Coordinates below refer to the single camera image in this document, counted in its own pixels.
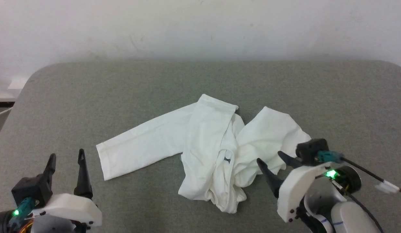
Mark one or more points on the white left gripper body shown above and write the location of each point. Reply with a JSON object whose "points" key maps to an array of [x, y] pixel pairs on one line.
{"points": [[74, 207]]}

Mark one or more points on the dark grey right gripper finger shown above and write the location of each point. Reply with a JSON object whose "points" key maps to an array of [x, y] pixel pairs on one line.
{"points": [[289, 160], [272, 181]]}

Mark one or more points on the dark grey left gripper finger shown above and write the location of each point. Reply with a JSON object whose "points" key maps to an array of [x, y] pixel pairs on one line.
{"points": [[83, 181], [50, 166]]}

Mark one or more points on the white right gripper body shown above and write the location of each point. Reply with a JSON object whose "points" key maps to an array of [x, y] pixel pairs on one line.
{"points": [[292, 194]]}

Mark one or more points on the white long-sleeve garment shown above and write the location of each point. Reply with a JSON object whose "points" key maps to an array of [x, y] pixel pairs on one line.
{"points": [[206, 142]]}

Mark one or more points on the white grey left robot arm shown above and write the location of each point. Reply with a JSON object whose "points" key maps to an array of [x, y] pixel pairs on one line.
{"points": [[51, 227]]}

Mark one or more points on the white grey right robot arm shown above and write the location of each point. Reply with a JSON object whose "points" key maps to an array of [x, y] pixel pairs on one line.
{"points": [[352, 216]]}

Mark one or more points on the grey upholstered bench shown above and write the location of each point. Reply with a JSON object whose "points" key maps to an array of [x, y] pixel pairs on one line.
{"points": [[90, 97]]}

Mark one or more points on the white floor appliance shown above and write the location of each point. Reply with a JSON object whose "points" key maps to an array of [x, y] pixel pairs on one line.
{"points": [[18, 84]]}

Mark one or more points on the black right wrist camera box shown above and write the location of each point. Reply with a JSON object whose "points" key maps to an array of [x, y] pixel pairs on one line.
{"points": [[308, 150]]}

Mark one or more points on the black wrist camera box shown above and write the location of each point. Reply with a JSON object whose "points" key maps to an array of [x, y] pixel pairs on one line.
{"points": [[308, 150], [28, 191]]}

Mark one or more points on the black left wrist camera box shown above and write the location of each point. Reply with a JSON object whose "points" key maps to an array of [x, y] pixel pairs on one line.
{"points": [[28, 191]]}

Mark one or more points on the teal right camera connector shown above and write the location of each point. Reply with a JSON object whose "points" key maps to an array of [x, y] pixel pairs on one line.
{"points": [[329, 156]]}

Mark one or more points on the teal camera connector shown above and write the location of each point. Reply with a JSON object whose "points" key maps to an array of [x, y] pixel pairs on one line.
{"points": [[329, 156], [24, 207]]}

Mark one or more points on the teal left camera connector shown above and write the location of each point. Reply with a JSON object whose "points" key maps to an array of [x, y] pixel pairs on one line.
{"points": [[24, 207]]}

